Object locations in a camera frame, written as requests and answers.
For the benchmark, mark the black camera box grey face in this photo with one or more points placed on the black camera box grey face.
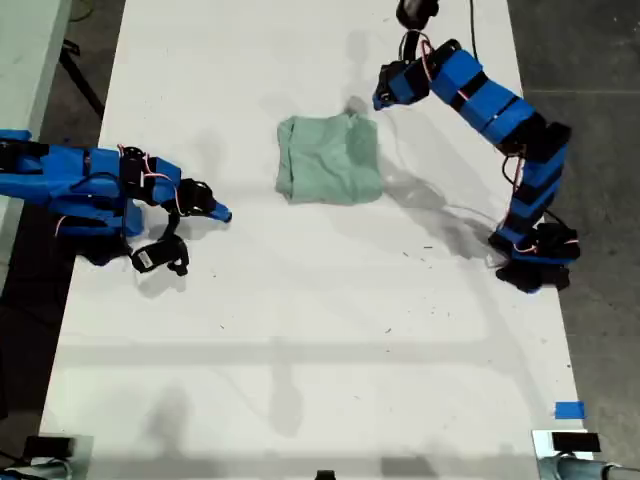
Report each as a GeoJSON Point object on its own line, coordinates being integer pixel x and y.
{"type": "Point", "coordinates": [415, 12]}

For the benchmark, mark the silver metal plate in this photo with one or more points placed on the silver metal plate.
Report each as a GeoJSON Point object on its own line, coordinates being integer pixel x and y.
{"type": "Point", "coordinates": [84, 450]}
{"type": "Point", "coordinates": [540, 447]}

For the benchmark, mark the small black mount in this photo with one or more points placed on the small black mount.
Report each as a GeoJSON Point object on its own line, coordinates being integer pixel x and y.
{"type": "Point", "coordinates": [326, 475]}

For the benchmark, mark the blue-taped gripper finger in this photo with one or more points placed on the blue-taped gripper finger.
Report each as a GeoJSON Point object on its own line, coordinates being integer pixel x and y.
{"type": "Point", "coordinates": [222, 212]}

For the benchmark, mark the grey clamp tube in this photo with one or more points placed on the grey clamp tube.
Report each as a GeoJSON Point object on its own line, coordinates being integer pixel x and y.
{"type": "Point", "coordinates": [580, 469]}
{"type": "Point", "coordinates": [45, 471]}

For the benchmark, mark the pale green T-shirt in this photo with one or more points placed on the pale green T-shirt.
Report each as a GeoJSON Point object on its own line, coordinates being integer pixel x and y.
{"type": "Point", "coordinates": [325, 165]}

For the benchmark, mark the black stand leg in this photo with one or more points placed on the black stand leg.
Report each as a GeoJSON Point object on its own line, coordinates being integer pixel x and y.
{"type": "Point", "coordinates": [80, 80]}

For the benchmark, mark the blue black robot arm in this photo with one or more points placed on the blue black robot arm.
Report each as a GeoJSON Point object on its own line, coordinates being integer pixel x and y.
{"type": "Point", "coordinates": [60, 185]}
{"type": "Point", "coordinates": [500, 110]}

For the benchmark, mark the blue tape strip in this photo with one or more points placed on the blue tape strip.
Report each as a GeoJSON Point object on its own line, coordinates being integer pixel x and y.
{"type": "Point", "coordinates": [570, 411]}
{"type": "Point", "coordinates": [12, 135]}

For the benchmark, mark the pale side table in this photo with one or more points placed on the pale side table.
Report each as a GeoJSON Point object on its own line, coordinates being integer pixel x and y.
{"type": "Point", "coordinates": [25, 60]}

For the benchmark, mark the small black box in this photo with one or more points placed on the small black box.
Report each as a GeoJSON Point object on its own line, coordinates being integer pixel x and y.
{"type": "Point", "coordinates": [47, 446]}
{"type": "Point", "coordinates": [575, 442]}

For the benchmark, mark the black camera box with label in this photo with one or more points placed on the black camera box with label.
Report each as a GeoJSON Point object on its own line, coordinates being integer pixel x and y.
{"type": "Point", "coordinates": [150, 256]}

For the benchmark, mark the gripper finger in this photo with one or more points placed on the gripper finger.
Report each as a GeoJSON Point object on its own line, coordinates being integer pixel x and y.
{"type": "Point", "coordinates": [382, 102]}

